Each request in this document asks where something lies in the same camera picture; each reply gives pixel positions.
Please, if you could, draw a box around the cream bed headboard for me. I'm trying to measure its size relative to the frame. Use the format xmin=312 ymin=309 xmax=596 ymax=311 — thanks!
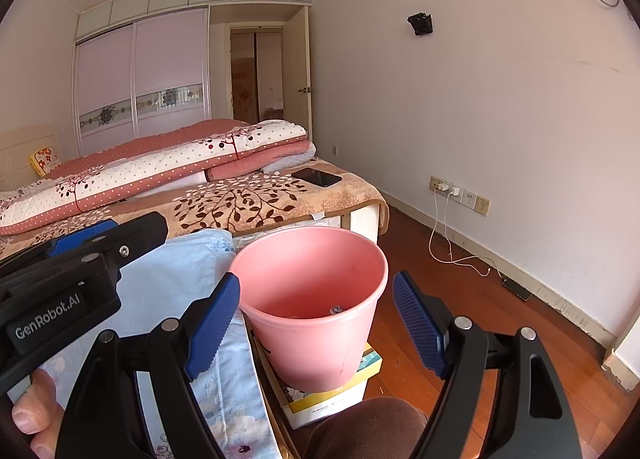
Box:
xmin=0 ymin=125 xmax=63 ymax=192

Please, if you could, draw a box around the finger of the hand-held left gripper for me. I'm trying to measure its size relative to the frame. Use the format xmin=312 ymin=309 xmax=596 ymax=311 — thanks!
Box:
xmin=50 ymin=212 xmax=169 ymax=285
xmin=46 ymin=219 xmax=121 ymax=259

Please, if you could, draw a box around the folded dotted quilt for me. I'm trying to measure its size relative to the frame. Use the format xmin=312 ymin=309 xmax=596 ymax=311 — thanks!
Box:
xmin=0 ymin=120 xmax=307 ymax=236

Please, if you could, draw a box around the person's brown trouser leg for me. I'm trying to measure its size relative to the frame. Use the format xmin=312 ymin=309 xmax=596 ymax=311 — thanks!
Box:
xmin=301 ymin=396 xmax=430 ymax=459

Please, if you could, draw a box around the white charging cable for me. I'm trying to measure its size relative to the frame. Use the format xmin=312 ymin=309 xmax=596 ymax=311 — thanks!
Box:
xmin=442 ymin=198 xmax=506 ymax=282
xmin=428 ymin=192 xmax=493 ymax=276

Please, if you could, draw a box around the person's left hand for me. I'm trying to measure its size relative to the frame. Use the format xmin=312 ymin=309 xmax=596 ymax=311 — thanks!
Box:
xmin=11 ymin=368 xmax=67 ymax=459

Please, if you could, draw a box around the white quilted mattress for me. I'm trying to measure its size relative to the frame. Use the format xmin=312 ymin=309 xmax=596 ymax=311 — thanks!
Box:
xmin=232 ymin=219 xmax=341 ymax=252

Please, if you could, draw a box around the light blue floral cloth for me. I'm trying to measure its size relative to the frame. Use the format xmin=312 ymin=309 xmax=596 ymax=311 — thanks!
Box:
xmin=7 ymin=229 xmax=281 ymax=459

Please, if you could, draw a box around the cream room door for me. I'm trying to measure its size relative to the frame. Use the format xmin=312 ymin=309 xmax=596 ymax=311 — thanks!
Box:
xmin=282 ymin=6 xmax=313 ymax=142

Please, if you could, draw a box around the pink folded blanket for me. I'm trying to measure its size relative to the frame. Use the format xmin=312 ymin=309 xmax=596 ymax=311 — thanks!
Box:
xmin=205 ymin=139 xmax=316 ymax=182

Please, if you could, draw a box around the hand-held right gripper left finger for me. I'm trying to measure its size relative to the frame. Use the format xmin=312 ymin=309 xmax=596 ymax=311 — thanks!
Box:
xmin=55 ymin=271 xmax=242 ymax=459

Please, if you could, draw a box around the brown leaf print blanket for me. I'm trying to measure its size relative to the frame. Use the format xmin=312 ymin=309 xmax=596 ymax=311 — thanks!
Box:
xmin=0 ymin=159 xmax=390 ymax=260

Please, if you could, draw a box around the printed cardboard box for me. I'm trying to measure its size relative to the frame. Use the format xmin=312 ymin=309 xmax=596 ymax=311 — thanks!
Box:
xmin=247 ymin=324 xmax=385 ymax=431

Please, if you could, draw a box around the white folded sheet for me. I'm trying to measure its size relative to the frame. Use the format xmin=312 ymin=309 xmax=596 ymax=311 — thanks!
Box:
xmin=260 ymin=144 xmax=317 ymax=175

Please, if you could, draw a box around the white sliding door wardrobe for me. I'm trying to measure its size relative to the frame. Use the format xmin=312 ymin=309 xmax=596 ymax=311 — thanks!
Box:
xmin=74 ymin=0 xmax=313 ymax=157

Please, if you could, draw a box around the brown hallway door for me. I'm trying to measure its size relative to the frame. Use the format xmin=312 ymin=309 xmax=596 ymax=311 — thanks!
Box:
xmin=230 ymin=29 xmax=286 ymax=126

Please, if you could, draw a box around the white bed frame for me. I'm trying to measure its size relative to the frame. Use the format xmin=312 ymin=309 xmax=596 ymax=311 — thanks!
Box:
xmin=340 ymin=204 xmax=381 ymax=245

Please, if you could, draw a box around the black wall device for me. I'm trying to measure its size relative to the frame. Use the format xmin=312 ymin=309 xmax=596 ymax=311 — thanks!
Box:
xmin=407 ymin=12 xmax=433 ymax=36

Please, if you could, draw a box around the black smartphone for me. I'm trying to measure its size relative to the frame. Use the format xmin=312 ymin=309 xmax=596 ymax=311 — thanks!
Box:
xmin=291 ymin=168 xmax=343 ymax=188

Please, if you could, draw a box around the yellow floral pillow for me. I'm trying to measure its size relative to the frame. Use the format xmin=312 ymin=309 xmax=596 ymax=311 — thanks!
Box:
xmin=28 ymin=146 xmax=65 ymax=177

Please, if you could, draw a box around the pink plastic bucket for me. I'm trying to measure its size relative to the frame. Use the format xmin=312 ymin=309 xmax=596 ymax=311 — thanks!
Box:
xmin=228 ymin=226 xmax=390 ymax=392

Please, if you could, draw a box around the red dotted quilt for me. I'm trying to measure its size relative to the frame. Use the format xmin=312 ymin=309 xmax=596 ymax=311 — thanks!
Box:
xmin=44 ymin=119 xmax=251 ymax=181

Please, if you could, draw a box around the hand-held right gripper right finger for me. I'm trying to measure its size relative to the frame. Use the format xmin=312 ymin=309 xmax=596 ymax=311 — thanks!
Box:
xmin=392 ymin=270 xmax=583 ymax=459

